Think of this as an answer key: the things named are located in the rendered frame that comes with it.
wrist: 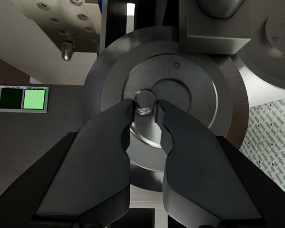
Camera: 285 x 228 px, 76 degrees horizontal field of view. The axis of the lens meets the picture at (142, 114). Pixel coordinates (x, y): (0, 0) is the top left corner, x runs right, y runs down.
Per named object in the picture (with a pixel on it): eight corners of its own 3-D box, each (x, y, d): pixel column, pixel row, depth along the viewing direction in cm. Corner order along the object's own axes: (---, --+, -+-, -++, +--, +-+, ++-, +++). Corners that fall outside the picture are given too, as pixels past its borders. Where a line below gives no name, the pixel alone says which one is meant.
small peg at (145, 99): (160, 106, 11) (138, 113, 11) (155, 112, 14) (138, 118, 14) (153, 84, 11) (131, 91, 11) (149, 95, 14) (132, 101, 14)
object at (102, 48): (113, -104, 20) (104, 57, 18) (126, 26, 43) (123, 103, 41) (108, -104, 20) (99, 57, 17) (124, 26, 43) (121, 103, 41)
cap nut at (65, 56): (72, 42, 49) (70, 58, 48) (76, 49, 53) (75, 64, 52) (58, 41, 49) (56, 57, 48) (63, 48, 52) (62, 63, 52)
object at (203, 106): (233, 130, 14) (138, 162, 13) (221, 131, 16) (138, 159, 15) (199, 40, 15) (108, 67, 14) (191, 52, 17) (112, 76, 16)
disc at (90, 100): (246, 28, 17) (253, 195, 15) (243, 31, 18) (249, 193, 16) (87, 21, 17) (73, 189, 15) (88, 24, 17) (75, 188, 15)
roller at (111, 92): (231, 42, 16) (235, 174, 15) (174, 101, 42) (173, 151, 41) (103, 36, 16) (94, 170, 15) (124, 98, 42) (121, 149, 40)
